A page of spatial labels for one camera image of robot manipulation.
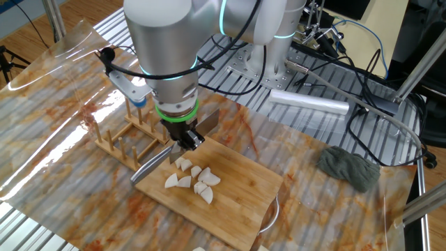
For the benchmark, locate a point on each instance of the aluminium frame bar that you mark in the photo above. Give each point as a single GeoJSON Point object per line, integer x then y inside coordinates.
{"type": "Point", "coordinates": [425, 204]}

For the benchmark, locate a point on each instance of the wooden peg dish rack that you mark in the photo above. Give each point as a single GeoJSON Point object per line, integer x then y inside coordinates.
{"type": "Point", "coordinates": [118, 153]}

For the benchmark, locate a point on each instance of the marble pattern plastic mat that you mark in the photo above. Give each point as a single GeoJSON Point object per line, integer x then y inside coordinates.
{"type": "Point", "coordinates": [69, 157]}

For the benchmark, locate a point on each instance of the beige panel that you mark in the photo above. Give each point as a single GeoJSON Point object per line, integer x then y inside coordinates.
{"type": "Point", "coordinates": [380, 28]}

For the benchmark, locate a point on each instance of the black office chair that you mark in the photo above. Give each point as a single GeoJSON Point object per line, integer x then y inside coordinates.
{"type": "Point", "coordinates": [437, 118]}

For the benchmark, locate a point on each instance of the black tripod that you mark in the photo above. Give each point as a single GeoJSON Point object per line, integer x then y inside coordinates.
{"type": "Point", "coordinates": [4, 64]}

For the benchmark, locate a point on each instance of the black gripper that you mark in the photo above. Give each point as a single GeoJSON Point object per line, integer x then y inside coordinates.
{"type": "Point", "coordinates": [179, 127]}

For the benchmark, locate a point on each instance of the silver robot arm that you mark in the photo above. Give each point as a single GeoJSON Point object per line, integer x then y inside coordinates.
{"type": "Point", "coordinates": [160, 42]}

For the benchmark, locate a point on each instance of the grey green rag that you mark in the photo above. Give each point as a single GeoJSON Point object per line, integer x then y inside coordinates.
{"type": "Point", "coordinates": [348, 169]}

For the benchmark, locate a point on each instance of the aluminium frame post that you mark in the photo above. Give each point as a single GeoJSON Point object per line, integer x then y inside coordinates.
{"type": "Point", "coordinates": [418, 69]}
{"type": "Point", "coordinates": [54, 17]}

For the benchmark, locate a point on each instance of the black metal camera mount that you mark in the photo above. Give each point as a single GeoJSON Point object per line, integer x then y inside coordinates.
{"type": "Point", "coordinates": [324, 43]}

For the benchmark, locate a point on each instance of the long white radish chunk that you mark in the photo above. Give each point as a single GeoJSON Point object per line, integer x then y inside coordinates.
{"type": "Point", "coordinates": [199, 249]}

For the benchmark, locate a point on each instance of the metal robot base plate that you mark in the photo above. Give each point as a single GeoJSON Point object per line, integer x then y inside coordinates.
{"type": "Point", "coordinates": [244, 68]}

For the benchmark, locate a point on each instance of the wooden cutting board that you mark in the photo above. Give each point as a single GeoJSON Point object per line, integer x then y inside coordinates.
{"type": "Point", "coordinates": [244, 202]}

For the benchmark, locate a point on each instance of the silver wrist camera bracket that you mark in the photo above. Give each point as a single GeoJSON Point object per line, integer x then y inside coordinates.
{"type": "Point", "coordinates": [129, 87]}

